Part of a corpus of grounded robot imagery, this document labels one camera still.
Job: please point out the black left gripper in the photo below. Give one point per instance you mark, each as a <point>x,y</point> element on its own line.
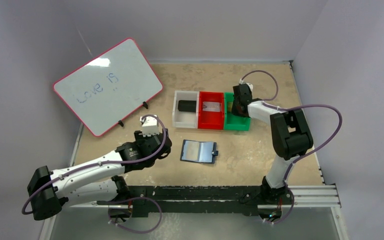
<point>141,139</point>

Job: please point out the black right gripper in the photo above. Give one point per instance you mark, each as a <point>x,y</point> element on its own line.
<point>240,105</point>

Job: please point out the green plastic bin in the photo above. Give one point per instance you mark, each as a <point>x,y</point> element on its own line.
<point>233,122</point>

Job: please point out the red plastic bin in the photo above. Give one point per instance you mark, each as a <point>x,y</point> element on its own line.
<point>211,120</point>

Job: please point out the white plastic bin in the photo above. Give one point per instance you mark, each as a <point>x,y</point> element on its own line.
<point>184,119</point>

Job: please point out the blue leather card holder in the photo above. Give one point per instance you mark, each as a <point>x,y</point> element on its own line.
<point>201,152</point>

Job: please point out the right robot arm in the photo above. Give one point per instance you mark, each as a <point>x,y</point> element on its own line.
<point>290,134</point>

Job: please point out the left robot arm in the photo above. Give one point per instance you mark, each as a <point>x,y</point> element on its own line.
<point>49,191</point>

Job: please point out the gold credit card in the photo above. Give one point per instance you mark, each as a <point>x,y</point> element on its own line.
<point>229,107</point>

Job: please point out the silver credit card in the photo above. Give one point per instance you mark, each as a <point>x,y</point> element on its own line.
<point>209,106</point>

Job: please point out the black card in bin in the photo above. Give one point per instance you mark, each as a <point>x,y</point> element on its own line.
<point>189,106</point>

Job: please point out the pink framed whiteboard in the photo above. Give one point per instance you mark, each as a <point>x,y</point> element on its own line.
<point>106,90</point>

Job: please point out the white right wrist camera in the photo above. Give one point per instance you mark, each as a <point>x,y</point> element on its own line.
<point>250,85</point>

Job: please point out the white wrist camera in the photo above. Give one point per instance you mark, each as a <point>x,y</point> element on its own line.
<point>150,125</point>
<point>250,85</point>

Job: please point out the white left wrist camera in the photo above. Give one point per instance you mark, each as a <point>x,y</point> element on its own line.
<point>150,125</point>

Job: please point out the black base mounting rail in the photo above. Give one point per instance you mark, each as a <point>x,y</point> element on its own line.
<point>245,200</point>

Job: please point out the aluminium frame rail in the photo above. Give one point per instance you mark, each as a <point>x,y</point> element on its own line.
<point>318,196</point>

